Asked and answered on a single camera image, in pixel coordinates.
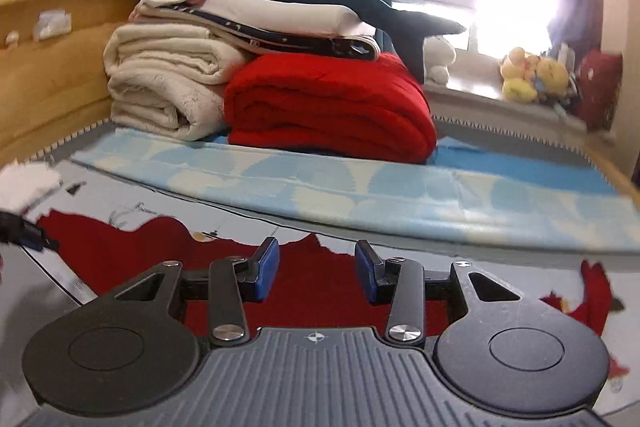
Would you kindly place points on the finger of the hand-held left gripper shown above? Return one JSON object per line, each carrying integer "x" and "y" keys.
{"x": 30, "y": 238}

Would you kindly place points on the wooden bed frame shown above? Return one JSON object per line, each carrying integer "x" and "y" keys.
{"x": 55, "y": 82}

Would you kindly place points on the light blue patterned blanket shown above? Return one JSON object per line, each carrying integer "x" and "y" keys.
{"x": 350, "y": 192}

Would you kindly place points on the navy trimmed folded quilt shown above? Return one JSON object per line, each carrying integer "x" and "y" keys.
{"x": 280, "y": 41}

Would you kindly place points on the folded cream blanket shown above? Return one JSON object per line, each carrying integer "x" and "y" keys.
{"x": 160, "y": 77}

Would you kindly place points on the pale yellow plush toy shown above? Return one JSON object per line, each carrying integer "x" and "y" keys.
{"x": 517, "y": 79}

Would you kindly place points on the red knit sweater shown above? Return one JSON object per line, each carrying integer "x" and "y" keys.
{"x": 150, "y": 252}

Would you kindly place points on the grey mattress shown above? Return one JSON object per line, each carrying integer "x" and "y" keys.
{"x": 500, "y": 134}

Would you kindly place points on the white plush toy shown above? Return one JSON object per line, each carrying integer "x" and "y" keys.
{"x": 440, "y": 54}

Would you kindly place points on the white fluffy garment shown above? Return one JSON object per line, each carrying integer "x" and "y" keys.
{"x": 27, "y": 187}

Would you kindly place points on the small white object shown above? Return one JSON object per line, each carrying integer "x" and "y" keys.
{"x": 12, "y": 39}

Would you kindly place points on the windowsill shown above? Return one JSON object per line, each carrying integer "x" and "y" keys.
{"x": 475, "y": 104}

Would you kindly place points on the white pillow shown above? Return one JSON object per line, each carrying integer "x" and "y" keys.
{"x": 280, "y": 9}

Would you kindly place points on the bright yellow plush toy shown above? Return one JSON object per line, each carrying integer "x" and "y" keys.
{"x": 552, "y": 74}

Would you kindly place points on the red cushion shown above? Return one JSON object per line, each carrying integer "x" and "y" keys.
{"x": 600, "y": 87}

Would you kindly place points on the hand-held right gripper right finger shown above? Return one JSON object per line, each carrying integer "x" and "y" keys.
{"x": 367, "y": 272}

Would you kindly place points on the tissue pack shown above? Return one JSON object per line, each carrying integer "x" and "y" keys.
{"x": 52, "y": 24}

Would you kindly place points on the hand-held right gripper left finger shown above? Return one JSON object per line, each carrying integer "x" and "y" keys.
{"x": 265, "y": 269}

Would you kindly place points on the folded red blanket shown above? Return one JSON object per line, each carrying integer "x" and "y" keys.
{"x": 325, "y": 107}

